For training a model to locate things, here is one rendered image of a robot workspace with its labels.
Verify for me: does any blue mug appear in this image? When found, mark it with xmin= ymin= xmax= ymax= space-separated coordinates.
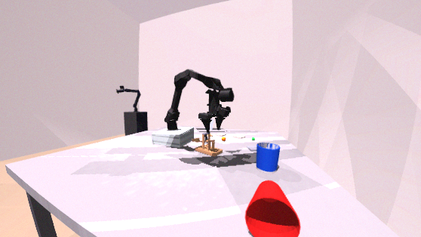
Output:
xmin=256 ymin=143 xmax=280 ymax=174

